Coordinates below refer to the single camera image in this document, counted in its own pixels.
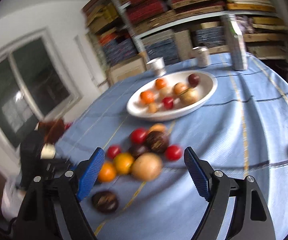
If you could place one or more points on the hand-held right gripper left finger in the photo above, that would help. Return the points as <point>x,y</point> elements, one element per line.
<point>91,175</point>

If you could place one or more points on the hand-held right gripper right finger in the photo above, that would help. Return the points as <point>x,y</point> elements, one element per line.
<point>196,175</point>

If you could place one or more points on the dark purple passion fruit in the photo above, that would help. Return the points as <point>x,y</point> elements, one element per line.
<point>157,142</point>
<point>137,150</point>
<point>105,201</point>

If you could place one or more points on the red cherry tomato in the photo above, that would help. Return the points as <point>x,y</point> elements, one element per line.
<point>114,151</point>
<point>138,135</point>
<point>172,153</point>
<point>167,103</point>

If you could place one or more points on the small yellow passion fruit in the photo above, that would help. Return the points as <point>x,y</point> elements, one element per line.
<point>153,108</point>

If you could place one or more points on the white oval plate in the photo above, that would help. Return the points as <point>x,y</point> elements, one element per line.
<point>205,90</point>

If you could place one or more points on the large orange mandarin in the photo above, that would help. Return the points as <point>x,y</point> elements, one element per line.
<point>147,97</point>
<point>161,83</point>

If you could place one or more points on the dark red plum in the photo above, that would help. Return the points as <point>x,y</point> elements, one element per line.
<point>193,79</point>

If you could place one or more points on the brown plush toy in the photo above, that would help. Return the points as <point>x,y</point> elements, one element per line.
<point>54,130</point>

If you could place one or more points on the blue checked tablecloth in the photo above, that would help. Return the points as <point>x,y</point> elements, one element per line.
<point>221,142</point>

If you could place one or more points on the red and white cloth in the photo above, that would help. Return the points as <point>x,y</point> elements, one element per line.
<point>68,126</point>

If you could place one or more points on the white framed window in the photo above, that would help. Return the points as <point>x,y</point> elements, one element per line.
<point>34,80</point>

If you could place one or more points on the white leaning board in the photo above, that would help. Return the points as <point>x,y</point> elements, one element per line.
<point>84,55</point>

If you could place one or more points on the white paper cup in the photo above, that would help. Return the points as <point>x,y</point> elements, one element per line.
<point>156,66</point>

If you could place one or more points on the white drink can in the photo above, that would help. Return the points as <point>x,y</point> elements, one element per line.
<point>201,56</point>

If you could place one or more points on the stack of blue flowered boxes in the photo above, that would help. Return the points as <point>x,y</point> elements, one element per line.
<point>119,50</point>

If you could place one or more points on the stack of grey-blue boxes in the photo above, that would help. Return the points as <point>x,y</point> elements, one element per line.
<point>164,47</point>

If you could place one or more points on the silver bottle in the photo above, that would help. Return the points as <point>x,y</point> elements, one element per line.
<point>235,45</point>

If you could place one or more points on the black chair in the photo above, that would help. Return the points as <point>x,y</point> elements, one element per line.
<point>283,71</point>

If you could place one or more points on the stack of plain wooden boxes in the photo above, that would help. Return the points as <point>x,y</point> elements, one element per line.
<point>266,37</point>
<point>248,2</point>

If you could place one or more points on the white metal shelf rack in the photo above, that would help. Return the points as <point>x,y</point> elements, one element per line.
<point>198,17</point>

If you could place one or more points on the pink crumpled cloth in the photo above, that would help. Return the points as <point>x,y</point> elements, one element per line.
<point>246,25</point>

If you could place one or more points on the stack of yellow woven boxes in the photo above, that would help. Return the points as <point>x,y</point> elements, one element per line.
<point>101,15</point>

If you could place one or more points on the stack of woven straw boxes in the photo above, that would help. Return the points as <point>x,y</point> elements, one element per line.
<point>196,2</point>

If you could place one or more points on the stack of red patterned boxes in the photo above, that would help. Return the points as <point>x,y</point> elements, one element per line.
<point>146,6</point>

